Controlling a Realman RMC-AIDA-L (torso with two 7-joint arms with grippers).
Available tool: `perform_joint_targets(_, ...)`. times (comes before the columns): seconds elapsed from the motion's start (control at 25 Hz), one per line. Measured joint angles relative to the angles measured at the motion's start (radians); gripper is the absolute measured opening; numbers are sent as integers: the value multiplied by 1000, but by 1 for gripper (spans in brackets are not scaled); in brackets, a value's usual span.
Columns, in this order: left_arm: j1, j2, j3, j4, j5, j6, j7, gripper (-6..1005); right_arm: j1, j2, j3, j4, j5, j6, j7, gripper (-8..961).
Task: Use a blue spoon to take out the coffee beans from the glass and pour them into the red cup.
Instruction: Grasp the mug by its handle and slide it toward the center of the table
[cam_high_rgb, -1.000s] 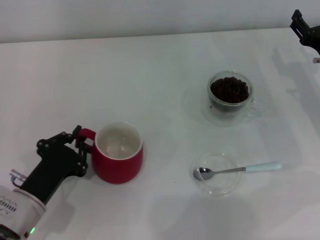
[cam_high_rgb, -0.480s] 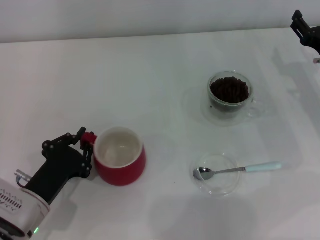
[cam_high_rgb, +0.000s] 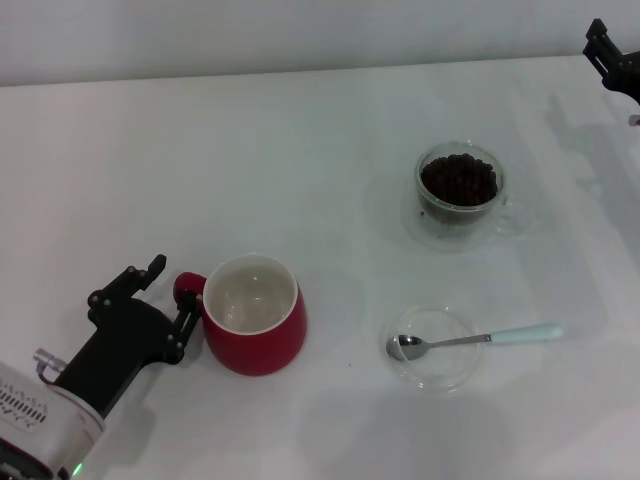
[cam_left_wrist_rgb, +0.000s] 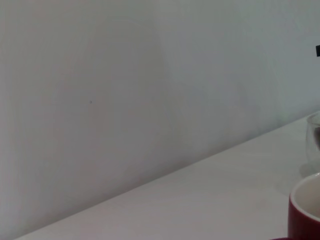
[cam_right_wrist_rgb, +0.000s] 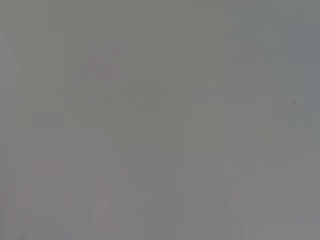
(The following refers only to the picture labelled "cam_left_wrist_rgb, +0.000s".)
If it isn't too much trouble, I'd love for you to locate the double-wall glass cup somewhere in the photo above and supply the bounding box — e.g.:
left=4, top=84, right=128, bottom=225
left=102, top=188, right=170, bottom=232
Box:
left=299, top=112, right=320, bottom=177

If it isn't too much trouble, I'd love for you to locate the red ceramic mug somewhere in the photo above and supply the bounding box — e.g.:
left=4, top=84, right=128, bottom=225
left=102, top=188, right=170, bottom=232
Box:
left=269, top=171, right=320, bottom=240

